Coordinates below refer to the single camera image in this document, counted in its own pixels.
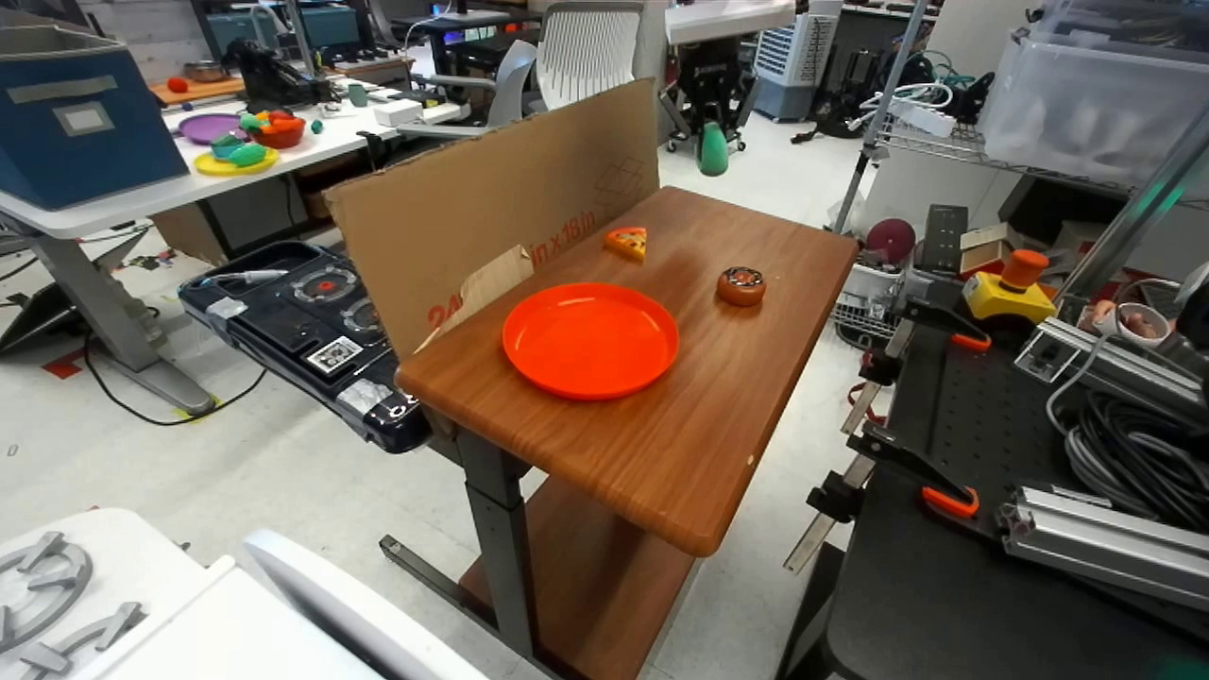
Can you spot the orange round plate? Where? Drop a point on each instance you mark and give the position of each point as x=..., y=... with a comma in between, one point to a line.
x=590, y=343

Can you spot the toy pizza slice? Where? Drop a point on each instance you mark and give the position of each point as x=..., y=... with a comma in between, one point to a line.
x=627, y=245

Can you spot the small brown round toy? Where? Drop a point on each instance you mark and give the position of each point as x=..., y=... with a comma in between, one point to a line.
x=743, y=289

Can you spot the red toy bowl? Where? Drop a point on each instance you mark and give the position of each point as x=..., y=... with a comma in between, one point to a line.
x=282, y=131

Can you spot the yellow toy plate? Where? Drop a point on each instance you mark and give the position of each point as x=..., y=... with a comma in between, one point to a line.
x=211, y=168

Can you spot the purple toy plate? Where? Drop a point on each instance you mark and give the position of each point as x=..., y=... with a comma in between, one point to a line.
x=209, y=126

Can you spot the wooden table with metal legs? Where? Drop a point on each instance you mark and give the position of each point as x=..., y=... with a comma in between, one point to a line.
x=705, y=401

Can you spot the brown cardboard panel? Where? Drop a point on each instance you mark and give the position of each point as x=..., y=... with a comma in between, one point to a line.
x=477, y=214

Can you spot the green bottle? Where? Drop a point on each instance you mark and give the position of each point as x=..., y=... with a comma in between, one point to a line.
x=712, y=151

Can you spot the grey office chair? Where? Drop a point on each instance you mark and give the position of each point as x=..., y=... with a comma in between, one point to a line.
x=590, y=59

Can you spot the maroon round object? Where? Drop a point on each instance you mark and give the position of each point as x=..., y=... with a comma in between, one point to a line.
x=890, y=241

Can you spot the black flat platform with labels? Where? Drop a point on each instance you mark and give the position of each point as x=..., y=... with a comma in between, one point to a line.
x=297, y=343

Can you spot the black keypad remote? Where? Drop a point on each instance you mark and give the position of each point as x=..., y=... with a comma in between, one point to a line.
x=944, y=236

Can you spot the yellow emergency stop button box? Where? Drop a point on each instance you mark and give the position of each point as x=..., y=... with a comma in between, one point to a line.
x=1005, y=297

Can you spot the black perforated robot table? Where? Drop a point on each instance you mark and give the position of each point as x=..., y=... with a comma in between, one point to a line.
x=982, y=580

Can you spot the white machine cabinet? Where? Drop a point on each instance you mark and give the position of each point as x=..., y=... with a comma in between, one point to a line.
x=189, y=617

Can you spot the white desk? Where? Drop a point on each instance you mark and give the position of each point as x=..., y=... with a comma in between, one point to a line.
x=114, y=208

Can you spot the clear plastic storage bin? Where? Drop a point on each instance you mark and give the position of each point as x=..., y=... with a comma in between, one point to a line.
x=1108, y=100

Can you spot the blue bin with label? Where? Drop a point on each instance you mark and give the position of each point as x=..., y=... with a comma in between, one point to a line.
x=76, y=126

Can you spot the aluminium extrusion rail with bracket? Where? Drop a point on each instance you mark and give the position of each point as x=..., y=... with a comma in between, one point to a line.
x=1114, y=369

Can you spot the long aluminium extrusion rail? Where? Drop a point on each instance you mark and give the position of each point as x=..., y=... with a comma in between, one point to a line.
x=1108, y=546

